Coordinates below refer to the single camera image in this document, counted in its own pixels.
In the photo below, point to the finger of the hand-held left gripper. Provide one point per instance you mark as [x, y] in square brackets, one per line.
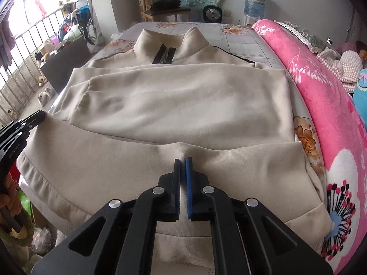
[34, 119]

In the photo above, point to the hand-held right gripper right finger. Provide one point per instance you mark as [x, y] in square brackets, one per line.
[188, 183]

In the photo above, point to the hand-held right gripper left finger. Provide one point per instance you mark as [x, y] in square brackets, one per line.
[177, 183]

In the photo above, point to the beige zip jacket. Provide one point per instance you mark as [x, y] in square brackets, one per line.
[183, 108]

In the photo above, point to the person's left hand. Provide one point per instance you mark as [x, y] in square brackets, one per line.
[13, 200]

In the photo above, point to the pair of beige slippers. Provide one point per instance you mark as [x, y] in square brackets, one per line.
[45, 97]

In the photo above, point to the dark box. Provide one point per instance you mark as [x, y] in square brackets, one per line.
[64, 63]

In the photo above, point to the metal balcony railing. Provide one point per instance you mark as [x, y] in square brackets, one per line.
[25, 51]

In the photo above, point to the white plastic bags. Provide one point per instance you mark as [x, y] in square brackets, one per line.
[46, 242]

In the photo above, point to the bicycle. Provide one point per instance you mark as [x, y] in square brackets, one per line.
[87, 31]

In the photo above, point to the pink floral blanket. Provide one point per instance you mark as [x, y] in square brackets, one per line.
[321, 91]

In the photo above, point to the wooden chair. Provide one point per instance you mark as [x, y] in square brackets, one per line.
[166, 14]

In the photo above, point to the black round fan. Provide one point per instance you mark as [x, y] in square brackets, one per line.
[212, 14]

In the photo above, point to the white water dispenser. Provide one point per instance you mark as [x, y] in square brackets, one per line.
[248, 20]

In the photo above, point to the green lace-trimmed pillow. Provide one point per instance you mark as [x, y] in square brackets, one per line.
[304, 35]

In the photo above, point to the blue water bottle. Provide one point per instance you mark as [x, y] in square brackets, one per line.
[255, 3]

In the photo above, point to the light blue cloth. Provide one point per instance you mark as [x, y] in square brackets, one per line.
[360, 91]

